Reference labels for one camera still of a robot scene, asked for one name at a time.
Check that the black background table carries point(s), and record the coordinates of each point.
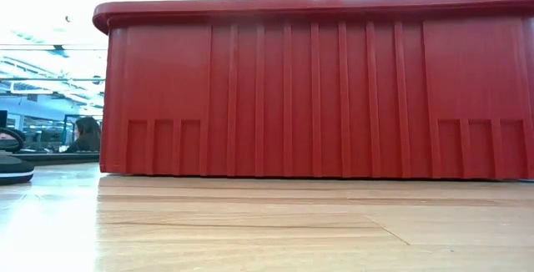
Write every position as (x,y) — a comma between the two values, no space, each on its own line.
(62,157)

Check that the black flip-flop sandal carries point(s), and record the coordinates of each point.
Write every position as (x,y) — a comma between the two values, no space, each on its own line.
(16,172)

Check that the red plastic bin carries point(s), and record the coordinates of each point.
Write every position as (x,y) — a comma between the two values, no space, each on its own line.
(292,97)

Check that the black background monitor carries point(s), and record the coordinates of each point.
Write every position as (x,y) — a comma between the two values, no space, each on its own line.
(3,117)

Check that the person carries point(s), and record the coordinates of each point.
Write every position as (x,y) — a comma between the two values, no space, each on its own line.
(85,136)

